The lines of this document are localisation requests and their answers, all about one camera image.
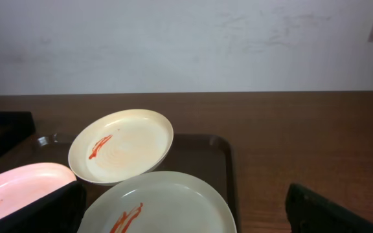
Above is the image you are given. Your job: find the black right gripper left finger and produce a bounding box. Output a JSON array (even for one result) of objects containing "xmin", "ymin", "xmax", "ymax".
[{"xmin": 0, "ymin": 181, "xmax": 86, "ymax": 233}]

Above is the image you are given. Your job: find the small black tray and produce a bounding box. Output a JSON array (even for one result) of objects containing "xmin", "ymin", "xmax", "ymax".
[{"xmin": 0, "ymin": 111, "xmax": 36, "ymax": 157}]

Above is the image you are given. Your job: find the large brown serving tray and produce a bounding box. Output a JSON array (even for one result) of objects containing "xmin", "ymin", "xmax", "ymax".
[{"xmin": 0, "ymin": 133, "xmax": 241, "ymax": 232}]

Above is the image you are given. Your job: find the pink plate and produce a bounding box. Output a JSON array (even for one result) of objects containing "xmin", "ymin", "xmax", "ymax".
[{"xmin": 0, "ymin": 162, "xmax": 76, "ymax": 219}]

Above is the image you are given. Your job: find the pale green plate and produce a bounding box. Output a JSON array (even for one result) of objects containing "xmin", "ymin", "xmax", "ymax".
[{"xmin": 78, "ymin": 172, "xmax": 237, "ymax": 233}]

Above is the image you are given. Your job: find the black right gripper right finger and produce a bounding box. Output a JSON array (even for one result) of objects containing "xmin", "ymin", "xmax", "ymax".
[{"xmin": 285, "ymin": 183, "xmax": 373, "ymax": 233}]

